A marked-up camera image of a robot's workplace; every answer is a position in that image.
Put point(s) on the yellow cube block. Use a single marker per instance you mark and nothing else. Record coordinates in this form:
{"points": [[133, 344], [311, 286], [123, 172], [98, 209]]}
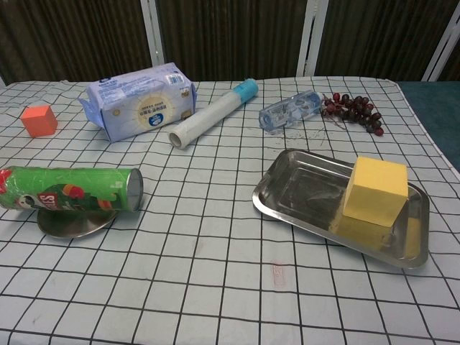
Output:
{"points": [[373, 194]]}

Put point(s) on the green chips can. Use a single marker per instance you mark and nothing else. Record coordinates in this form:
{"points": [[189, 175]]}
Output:
{"points": [[72, 187]]}

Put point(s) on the plastic wrap roll blue cap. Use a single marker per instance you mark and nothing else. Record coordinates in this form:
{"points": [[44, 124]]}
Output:
{"points": [[208, 115]]}

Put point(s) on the rectangular steel tray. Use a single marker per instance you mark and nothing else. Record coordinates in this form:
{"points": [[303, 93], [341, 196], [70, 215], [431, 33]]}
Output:
{"points": [[298, 190]]}

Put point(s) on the clear plastic water bottle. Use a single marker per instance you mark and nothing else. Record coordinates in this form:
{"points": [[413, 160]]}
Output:
{"points": [[287, 113]]}

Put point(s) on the pale blue tissue pack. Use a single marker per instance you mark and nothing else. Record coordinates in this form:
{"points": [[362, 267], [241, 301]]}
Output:
{"points": [[140, 100]]}

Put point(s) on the white black-checked tablecloth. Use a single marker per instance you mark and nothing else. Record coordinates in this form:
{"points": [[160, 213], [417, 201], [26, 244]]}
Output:
{"points": [[215, 287]]}

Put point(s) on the brown ribbed partition panel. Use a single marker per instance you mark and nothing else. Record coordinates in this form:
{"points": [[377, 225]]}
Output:
{"points": [[233, 36], [453, 68], [377, 36], [72, 36]]}

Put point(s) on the dark red grape bunch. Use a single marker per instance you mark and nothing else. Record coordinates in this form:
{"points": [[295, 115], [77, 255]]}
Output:
{"points": [[354, 109]]}

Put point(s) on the round steel plate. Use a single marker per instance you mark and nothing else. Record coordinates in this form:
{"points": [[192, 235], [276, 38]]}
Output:
{"points": [[72, 226]]}

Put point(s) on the orange cube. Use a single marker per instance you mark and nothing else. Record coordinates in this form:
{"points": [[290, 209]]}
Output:
{"points": [[37, 122]]}

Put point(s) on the white partition frame post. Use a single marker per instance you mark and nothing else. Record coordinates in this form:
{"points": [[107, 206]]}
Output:
{"points": [[443, 50], [1, 81], [154, 36], [311, 36]]}

